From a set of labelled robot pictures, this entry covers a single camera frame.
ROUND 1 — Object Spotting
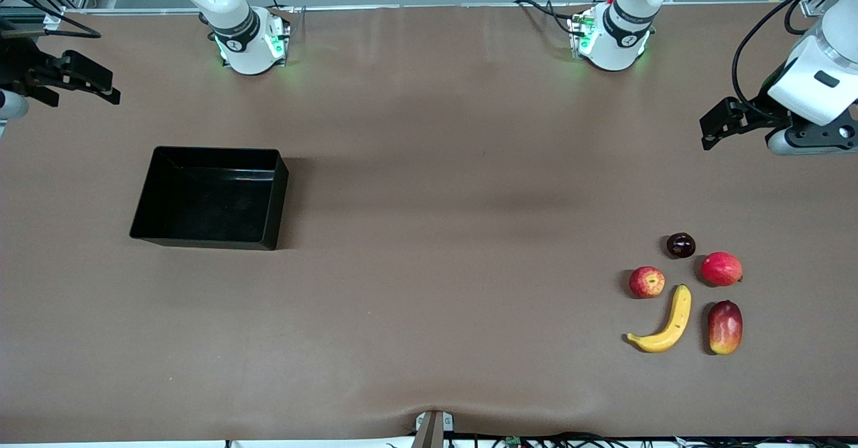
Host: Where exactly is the black plastic box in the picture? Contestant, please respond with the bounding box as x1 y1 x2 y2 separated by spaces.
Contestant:
129 146 290 251

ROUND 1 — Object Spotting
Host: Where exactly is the yellow banana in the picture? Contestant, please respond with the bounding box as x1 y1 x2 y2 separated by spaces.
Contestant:
626 284 692 353

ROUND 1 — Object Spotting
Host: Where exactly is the dark purple plum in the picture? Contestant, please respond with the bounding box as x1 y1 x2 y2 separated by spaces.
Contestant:
666 232 696 260

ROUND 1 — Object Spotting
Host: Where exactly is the red peach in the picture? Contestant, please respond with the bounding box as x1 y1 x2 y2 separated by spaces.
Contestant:
700 251 743 287

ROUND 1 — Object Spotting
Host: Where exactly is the small red apple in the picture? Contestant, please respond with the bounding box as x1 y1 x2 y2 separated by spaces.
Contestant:
629 266 666 299

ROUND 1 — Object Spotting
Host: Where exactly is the red yellow mango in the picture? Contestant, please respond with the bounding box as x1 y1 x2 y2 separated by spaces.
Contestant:
707 300 744 355

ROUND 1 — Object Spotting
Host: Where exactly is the silver table edge strip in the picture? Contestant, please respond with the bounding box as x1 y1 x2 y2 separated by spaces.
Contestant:
42 0 701 33

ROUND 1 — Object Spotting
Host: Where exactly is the brown table mat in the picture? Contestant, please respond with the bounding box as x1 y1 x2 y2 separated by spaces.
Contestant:
0 2 858 443

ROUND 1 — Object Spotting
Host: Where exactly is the metal table clamp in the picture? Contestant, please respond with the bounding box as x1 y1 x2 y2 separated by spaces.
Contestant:
412 409 455 448

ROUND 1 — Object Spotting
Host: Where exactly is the black left base cable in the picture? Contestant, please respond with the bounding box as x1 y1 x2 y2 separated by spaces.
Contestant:
513 0 578 35

